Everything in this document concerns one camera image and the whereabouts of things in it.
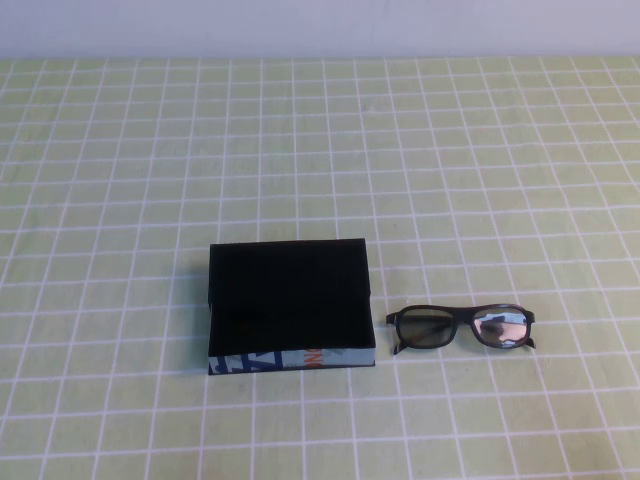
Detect black framed glasses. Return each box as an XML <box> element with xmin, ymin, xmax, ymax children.
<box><xmin>385</xmin><ymin>302</ymin><xmax>540</xmax><ymax>356</ymax></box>

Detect green checkered tablecloth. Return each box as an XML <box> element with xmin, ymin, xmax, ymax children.
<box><xmin>0</xmin><ymin>55</ymin><xmax>640</xmax><ymax>480</ymax></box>

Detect black glasses case blue print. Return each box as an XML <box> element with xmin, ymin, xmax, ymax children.
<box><xmin>206</xmin><ymin>238</ymin><xmax>377</xmax><ymax>376</ymax></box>

